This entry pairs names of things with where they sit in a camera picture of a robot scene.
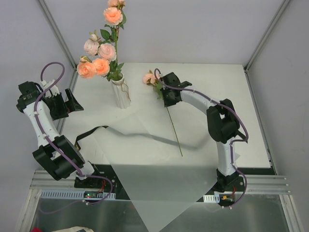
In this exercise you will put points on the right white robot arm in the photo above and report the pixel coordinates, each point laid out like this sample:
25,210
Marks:
224,125

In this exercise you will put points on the white ribbed vase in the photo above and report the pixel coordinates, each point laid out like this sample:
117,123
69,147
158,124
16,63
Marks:
121,92

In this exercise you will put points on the white wrapping paper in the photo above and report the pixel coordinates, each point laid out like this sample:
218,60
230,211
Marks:
163,172

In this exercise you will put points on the aluminium front rail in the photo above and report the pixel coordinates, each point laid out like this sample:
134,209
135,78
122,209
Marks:
257,184

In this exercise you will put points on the beige cloth bag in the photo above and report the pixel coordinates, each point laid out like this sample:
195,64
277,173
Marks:
76,229

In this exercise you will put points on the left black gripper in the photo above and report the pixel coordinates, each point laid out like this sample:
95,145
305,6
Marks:
64,105

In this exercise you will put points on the red object at bottom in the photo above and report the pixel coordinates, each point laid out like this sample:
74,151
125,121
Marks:
36,230

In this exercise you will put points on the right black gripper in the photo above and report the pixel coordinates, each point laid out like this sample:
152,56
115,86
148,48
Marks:
165,89

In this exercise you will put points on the right white cable duct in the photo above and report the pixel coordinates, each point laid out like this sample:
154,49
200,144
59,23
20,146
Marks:
215,198

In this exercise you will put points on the left aluminium frame post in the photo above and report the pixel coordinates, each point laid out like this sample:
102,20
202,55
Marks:
56,32

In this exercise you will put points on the right aluminium frame post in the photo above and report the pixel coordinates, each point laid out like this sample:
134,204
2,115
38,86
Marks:
275,20

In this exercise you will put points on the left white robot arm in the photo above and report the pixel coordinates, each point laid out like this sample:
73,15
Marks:
55,153

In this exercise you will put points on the black ribbon gold lettering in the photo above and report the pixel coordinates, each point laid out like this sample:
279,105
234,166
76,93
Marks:
88,133

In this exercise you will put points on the left white cable duct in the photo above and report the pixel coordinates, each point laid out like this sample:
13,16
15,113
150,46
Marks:
76,195

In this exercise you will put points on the aluminium frame post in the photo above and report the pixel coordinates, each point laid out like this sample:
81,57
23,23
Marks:
275,20
56,32

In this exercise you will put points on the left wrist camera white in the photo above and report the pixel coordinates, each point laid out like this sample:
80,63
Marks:
50,85

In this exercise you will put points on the white cable duct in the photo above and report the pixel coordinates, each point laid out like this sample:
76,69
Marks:
76,195
215,198

